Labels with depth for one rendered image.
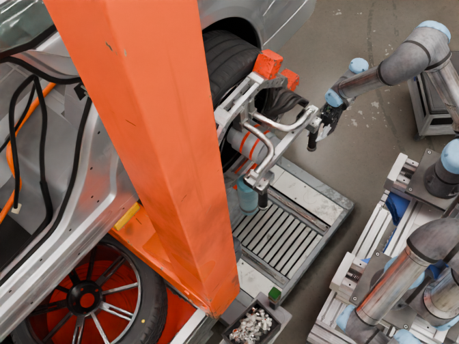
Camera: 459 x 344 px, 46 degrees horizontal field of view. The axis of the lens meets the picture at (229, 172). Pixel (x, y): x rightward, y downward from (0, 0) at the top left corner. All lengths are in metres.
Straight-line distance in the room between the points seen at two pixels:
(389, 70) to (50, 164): 1.26
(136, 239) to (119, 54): 1.56
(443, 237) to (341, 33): 2.44
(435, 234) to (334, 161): 1.75
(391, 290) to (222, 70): 0.97
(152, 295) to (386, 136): 1.68
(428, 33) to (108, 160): 1.17
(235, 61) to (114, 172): 0.60
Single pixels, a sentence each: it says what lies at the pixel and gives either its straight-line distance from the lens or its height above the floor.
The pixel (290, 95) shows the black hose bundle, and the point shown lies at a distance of 2.10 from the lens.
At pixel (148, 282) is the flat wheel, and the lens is 2.39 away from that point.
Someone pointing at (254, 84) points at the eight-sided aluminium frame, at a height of 1.12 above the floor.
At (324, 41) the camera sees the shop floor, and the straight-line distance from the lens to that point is 3.67.
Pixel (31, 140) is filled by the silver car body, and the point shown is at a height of 1.02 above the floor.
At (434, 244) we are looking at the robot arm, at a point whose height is 1.43.
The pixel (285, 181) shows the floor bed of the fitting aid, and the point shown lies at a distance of 2.99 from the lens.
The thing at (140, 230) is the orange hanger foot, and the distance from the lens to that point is 2.28.
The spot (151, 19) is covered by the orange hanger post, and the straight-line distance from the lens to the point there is 0.79.
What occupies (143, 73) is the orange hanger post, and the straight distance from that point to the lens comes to 0.83.
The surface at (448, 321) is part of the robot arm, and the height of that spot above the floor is 1.03.
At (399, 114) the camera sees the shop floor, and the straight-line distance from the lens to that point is 3.40.
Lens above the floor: 2.75
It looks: 62 degrees down
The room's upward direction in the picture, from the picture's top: 7 degrees counter-clockwise
